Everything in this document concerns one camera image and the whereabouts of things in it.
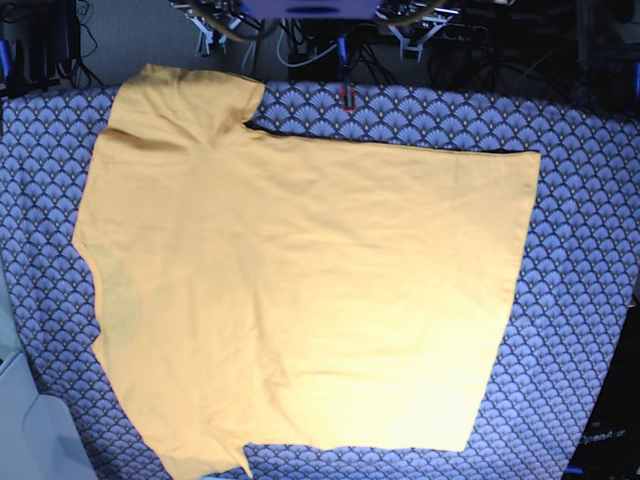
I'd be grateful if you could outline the white plastic bin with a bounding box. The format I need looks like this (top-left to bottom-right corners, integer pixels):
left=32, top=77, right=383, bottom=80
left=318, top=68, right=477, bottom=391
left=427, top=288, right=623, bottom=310
left=0, top=279, right=99, bottom=480

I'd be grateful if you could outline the white cable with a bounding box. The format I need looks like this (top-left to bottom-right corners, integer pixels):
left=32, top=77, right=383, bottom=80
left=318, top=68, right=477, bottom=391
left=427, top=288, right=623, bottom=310
left=276, top=19, right=341, bottom=69

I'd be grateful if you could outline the blue patterned table cloth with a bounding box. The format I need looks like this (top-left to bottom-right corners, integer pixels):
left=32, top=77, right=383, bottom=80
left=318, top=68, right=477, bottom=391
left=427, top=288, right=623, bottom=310
left=1, top=82, right=639, bottom=479

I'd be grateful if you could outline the black OpenArm box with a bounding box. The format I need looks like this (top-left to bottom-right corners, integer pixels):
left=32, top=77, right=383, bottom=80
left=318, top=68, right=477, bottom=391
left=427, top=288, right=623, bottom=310
left=563, top=304, right=639, bottom=479

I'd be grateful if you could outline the yellow T-shirt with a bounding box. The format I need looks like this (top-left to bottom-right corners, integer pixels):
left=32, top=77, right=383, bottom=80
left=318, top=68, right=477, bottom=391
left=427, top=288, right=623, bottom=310
left=72, top=65, right=541, bottom=479

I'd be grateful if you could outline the blue cable plug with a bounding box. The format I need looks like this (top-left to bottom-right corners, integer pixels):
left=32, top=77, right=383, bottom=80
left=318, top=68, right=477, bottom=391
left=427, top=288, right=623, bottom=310
left=336, top=36, right=348, bottom=69

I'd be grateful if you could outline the blue box at top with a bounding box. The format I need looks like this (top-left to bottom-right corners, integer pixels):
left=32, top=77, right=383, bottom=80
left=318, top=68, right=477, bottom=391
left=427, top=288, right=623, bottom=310
left=242, top=0, right=382, bottom=19

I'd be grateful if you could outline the red black clip marker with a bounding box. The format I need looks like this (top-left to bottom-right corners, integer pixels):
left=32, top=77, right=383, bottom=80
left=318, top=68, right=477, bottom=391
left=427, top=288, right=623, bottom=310
left=340, top=84, right=356, bottom=113

